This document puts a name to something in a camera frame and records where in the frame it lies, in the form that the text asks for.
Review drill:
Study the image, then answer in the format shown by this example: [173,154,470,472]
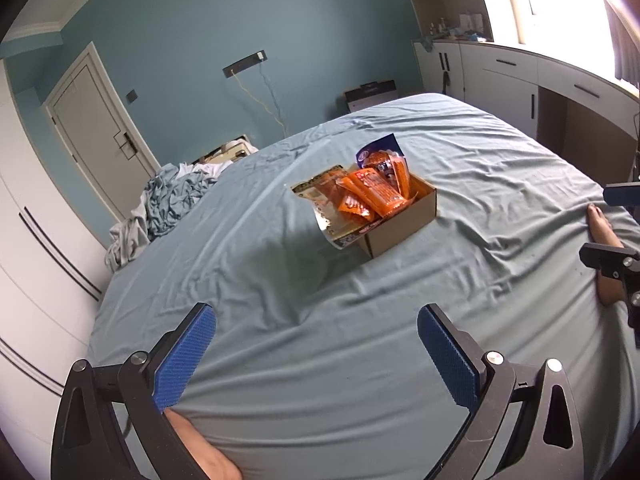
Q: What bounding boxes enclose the white cabinet unit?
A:
[397,0,640,161]

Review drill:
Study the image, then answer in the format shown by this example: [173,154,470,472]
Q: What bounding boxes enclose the pile of clothes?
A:
[104,157,261,275]

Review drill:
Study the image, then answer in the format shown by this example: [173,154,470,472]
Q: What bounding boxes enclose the white door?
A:
[42,42,163,231]

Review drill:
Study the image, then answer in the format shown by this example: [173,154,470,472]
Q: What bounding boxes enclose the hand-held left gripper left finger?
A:
[50,302,218,480]

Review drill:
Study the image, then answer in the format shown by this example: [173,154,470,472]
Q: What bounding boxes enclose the bed with grey-blue sheet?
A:
[85,92,640,480]

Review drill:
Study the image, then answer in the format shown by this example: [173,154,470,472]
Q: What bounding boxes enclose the dark blue snack packet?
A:
[355,133,405,167]

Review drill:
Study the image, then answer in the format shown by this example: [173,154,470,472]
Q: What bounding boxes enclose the white wardrobe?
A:
[0,57,116,461]

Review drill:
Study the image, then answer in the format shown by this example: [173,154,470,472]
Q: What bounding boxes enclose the beige storage box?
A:
[202,135,253,165]

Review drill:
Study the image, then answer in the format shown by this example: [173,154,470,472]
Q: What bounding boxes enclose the large gold-bordered snack packet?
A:
[291,180,381,251]

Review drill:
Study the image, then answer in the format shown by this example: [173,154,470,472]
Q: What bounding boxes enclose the grey curtain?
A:
[602,0,640,83]

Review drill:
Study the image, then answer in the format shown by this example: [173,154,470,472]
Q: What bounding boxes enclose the pile of small orange packets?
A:
[312,157,416,221]

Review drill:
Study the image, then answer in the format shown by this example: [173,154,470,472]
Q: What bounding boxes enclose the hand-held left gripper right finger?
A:
[417,304,586,480]

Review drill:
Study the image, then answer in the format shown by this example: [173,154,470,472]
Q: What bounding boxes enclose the brown cardboard box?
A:
[291,162,438,259]

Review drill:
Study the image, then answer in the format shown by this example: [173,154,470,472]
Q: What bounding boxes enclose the wall power strip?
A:
[222,50,267,77]

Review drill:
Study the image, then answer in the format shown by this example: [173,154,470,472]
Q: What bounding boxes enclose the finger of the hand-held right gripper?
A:
[602,180,640,208]
[579,242,640,348]

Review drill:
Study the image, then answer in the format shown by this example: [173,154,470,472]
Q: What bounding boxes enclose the window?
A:
[470,0,640,91]

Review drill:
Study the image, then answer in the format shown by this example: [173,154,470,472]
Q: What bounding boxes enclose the black white appliance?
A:
[342,80,400,113]

